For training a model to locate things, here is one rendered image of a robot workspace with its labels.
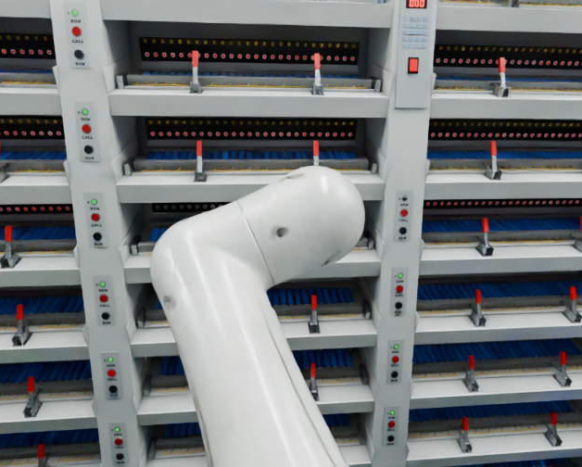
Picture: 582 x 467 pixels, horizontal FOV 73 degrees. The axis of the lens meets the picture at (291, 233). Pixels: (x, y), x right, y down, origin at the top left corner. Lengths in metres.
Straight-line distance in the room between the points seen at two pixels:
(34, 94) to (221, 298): 0.75
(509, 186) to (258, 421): 0.90
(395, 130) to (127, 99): 0.59
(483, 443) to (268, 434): 1.13
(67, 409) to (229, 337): 0.91
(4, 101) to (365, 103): 0.76
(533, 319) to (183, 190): 0.96
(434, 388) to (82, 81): 1.13
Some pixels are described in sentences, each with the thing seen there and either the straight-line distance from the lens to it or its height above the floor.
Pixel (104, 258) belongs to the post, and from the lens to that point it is 0.99.
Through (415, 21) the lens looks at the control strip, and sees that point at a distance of 1.00.
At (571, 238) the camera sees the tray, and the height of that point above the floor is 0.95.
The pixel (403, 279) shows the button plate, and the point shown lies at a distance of 1.01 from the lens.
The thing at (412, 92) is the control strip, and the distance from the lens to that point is 0.97.
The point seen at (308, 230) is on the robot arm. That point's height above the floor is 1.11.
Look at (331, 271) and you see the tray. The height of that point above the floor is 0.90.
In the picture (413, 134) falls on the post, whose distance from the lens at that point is 0.97.
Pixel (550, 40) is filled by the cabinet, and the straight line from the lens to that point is 1.40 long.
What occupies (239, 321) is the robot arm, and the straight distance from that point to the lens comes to 0.34.
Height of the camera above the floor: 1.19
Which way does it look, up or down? 12 degrees down
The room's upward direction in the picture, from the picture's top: straight up
